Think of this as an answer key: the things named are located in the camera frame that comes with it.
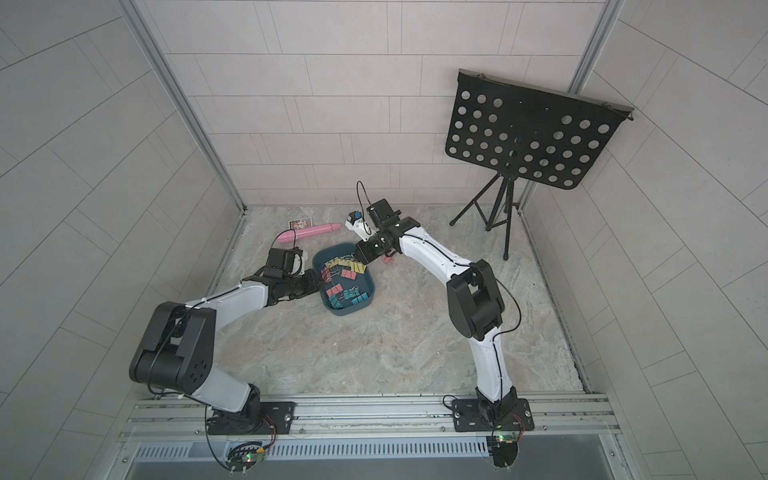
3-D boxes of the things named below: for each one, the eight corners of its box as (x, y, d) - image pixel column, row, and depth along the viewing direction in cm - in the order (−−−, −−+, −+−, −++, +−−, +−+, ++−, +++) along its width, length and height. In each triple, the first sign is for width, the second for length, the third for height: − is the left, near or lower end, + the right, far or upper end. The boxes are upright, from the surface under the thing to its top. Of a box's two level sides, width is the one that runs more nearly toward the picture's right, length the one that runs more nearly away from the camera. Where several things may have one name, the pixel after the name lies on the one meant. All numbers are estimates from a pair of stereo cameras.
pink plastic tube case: (281, 244, 107) (278, 239, 105) (280, 239, 109) (277, 233, 106) (342, 229, 112) (341, 224, 109) (340, 224, 113) (339, 219, 111)
